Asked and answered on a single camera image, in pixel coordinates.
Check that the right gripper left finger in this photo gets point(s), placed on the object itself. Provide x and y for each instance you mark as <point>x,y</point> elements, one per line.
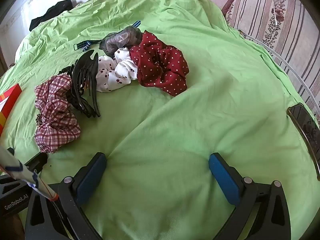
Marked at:
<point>88,178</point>

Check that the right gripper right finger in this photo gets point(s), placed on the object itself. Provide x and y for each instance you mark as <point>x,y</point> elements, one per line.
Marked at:
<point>227,177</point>

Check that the red plaid scrunchie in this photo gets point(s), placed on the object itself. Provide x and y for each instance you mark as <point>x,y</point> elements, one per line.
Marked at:
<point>56,124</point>

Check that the black plastic hair claw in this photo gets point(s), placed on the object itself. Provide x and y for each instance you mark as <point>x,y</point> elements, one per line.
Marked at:
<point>83,92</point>

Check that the white cherry-print scrunchie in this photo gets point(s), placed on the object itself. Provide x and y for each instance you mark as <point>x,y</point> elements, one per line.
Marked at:
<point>115,73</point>

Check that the dark red polka-dot scrunchie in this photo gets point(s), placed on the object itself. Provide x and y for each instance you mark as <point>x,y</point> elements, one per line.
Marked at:
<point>160,65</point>

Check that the grey sheer scrunchie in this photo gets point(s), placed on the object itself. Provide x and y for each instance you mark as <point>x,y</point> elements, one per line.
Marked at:
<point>126,38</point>

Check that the green bed sheet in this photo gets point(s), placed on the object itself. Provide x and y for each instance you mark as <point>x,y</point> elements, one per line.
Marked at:
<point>157,184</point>

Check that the red cardboard box lid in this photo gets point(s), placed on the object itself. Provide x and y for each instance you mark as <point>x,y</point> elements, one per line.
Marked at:
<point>8,99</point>

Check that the black smartphone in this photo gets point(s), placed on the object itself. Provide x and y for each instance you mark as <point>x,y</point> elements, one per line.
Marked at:
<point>308,129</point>

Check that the black garment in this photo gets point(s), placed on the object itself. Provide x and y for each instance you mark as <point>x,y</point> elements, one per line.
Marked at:
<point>52,12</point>

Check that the blue striped strap watch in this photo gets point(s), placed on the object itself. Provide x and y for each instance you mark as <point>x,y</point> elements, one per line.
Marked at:
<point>84,45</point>

